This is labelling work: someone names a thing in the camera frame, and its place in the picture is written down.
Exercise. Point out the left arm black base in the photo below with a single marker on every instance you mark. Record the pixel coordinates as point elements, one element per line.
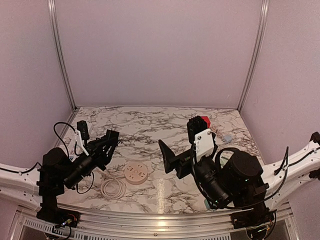
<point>50,212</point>

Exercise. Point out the red cube socket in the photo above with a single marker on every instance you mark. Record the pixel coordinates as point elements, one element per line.
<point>207,120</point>

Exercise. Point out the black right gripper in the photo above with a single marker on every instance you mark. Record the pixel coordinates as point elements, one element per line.
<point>170,161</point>

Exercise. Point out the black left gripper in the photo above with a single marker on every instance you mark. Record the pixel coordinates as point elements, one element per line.
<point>95,146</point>

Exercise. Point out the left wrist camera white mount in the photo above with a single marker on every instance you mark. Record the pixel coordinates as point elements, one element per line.
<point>81,137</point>

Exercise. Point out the right aluminium frame post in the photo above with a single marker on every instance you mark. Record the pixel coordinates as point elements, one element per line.
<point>262,24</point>

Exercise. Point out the green white plug adapter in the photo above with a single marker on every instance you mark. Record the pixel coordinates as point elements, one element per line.
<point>224,159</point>

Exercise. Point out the aluminium front rail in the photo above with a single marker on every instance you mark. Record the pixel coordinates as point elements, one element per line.
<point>111,225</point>

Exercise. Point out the pink round power socket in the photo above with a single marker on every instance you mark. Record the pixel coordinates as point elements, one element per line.
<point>135,173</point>

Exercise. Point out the black power adapter with cable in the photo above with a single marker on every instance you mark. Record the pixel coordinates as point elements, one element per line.
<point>112,135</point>

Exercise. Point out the teal power strip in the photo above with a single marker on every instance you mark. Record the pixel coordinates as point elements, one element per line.
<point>207,205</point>

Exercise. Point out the white multicolour power strip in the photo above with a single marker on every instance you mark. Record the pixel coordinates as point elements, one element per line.
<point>72,143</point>

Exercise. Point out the white strip cable plug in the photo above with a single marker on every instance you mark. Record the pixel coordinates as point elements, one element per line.
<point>92,116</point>

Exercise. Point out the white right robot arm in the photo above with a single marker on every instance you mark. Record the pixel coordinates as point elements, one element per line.
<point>287,175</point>

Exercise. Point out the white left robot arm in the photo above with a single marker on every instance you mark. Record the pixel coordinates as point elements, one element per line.
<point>26,179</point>

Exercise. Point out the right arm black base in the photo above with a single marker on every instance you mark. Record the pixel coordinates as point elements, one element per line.
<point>256,216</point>

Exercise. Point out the left aluminium frame post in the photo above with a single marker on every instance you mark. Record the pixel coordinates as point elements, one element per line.
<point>59,51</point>

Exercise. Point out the aluminium frame post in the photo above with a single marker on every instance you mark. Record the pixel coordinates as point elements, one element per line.
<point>59,51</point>
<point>262,24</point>

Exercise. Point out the light blue plug adapter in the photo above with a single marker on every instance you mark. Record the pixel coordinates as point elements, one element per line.
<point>227,139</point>

